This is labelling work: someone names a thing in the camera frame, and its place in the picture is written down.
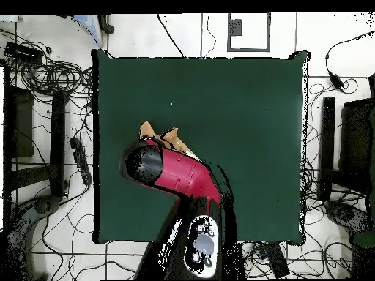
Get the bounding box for orange terry towel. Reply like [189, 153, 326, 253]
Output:
[138, 121, 200, 160]

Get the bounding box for black flat box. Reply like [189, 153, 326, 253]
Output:
[4, 41, 44, 64]

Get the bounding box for dark green table cloth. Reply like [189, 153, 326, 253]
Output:
[91, 48, 311, 245]

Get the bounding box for black power strip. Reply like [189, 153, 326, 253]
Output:
[69, 136, 93, 186]

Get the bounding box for dark grey floor box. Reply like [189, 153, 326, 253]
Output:
[229, 18, 243, 37]

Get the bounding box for black rectangular box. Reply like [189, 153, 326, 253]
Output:
[257, 242, 291, 279]

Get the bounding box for grey caster leg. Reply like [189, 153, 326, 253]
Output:
[323, 200, 373, 235]
[5, 194, 62, 280]

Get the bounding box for thick black cable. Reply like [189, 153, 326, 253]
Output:
[156, 13, 187, 58]

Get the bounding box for black metal stand frame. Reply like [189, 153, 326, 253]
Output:
[317, 95, 375, 203]
[2, 65, 70, 203]

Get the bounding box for tangled black cables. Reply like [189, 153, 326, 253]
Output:
[0, 29, 94, 100]

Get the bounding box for black power adapter with cable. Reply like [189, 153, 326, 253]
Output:
[324, 30, 375, 93]

